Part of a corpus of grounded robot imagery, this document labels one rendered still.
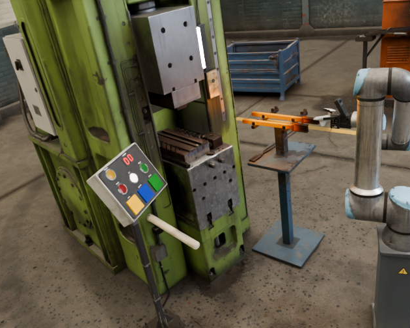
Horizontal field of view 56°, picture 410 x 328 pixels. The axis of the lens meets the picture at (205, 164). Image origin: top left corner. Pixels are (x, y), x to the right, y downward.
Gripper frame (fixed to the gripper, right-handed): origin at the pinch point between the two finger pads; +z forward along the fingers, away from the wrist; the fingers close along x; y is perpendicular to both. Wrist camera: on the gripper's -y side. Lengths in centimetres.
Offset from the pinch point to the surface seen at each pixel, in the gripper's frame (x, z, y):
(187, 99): -48, 57, -23
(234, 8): 708, 504, 31
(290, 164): -12.2, 13.8, 31.0
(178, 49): -47, 56, -50
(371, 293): -21, -39, 108
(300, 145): 15.1, 19.2, 31.1
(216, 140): -31, 54, 10
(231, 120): 0, 62, 10
